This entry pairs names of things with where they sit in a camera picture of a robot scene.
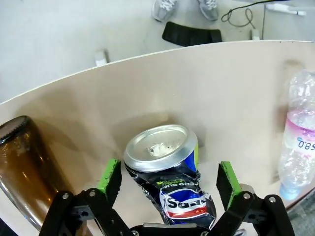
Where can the left gripper black and green right finger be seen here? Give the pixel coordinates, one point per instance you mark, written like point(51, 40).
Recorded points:
point(227, 183)

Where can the left gripper black and green left finger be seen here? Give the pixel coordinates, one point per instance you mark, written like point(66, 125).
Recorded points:
point(112, 182)

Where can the crushed blue Pepsi can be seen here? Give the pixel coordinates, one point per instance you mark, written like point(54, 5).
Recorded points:
point(169, 169)

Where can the crushed clear plastic bottle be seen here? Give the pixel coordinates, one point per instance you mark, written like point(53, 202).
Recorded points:
point(299, 132)

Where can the brown glass bottle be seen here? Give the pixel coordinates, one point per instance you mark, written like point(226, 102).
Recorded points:
point(23, 167)

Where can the white table leg foot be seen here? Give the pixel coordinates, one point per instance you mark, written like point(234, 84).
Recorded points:
point(101, 57)
point(255, 34)

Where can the black chair base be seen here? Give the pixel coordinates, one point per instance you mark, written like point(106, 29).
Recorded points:
point(190, 35)

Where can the grey right sneaker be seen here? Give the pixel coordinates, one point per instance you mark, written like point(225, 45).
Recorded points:
point(208, 8)

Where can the white power strip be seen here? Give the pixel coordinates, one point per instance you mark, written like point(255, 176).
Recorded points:
point(285, 8)

